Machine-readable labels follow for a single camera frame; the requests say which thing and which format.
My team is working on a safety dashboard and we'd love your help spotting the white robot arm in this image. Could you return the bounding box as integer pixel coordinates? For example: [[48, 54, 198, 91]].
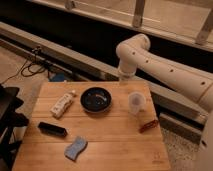
[[116, 34, 213, 171]]

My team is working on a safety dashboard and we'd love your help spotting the black round bowl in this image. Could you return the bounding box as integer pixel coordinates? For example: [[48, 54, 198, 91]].
[[80, 87, 112, 113]]

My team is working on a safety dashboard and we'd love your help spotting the clear plastic cup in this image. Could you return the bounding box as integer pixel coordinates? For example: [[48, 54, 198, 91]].
[[128, 91, 146, 115]]

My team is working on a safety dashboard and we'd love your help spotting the white plastic bottle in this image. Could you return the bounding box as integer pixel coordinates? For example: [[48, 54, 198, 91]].
[[50, 90, 76, 119]]

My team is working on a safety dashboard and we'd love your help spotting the blue object on floor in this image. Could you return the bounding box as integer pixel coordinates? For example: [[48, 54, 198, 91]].
[[49, 74, 65, 82]]

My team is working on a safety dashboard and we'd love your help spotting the wooden table board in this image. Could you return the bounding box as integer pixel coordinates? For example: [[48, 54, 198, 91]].
[[12, 81, 170, 171]]

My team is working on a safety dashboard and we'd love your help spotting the red brown small bar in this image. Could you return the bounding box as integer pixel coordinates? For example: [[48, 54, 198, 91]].
[[139, 120, 158, 133]]

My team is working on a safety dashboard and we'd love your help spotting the black rectangular box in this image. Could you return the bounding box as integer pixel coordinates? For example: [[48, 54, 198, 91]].
[[38, 122, 67, 137]]

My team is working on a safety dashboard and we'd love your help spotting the blue sponge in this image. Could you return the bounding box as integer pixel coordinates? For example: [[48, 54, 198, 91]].
[[64, 136, 88, 161]]

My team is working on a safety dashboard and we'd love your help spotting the black chair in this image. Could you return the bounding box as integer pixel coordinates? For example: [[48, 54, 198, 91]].
[[0, 84, 29, 170]]

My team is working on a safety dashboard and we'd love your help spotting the black cable on floor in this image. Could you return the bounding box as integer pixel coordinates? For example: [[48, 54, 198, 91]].
[[0, 46, 54, 86]]

